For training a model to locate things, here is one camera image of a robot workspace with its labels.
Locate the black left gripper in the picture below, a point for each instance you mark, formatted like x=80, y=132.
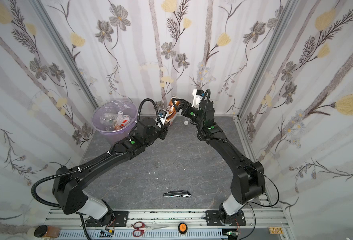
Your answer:
x=164, y=128

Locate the purple lined trash bin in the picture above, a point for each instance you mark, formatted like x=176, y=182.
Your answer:
x=115, y=107

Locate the clear water bottle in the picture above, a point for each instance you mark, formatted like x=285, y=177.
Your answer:
x=109, y=119

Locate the yellow label tag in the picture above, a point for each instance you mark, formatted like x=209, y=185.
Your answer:
x=276, y=230

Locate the small green circuit board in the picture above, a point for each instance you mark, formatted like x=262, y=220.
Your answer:
x=105, y=234

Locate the orange black knob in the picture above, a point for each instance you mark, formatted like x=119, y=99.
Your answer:
x=182, y=228

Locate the black utility knife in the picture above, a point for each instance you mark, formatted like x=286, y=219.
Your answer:
x=179, y=193

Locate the red handled scissors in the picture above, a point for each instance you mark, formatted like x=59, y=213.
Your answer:
x=139, y=228

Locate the brown tea bottle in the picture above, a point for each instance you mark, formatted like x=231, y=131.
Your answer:
x=172, y=113

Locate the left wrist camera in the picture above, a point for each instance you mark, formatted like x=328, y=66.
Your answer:
x=162, y=116

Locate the black round lid jar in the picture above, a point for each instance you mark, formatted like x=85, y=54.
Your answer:
x=45, y=231

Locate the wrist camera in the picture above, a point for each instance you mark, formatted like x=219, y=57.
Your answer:
x=162, y=116
x=198, y=95

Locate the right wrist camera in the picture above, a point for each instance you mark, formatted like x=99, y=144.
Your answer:
x=198, y=95

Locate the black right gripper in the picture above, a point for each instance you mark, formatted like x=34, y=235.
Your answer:
x=182, y=106

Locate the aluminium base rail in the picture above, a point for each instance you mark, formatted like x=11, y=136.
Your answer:
x=204, y=220

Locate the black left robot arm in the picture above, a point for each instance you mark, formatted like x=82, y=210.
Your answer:
x=69, y=184

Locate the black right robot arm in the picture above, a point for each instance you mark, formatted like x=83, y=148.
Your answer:
x=248, y=180

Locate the brown coffee bottle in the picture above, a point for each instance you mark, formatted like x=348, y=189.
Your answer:
x=118, y=127

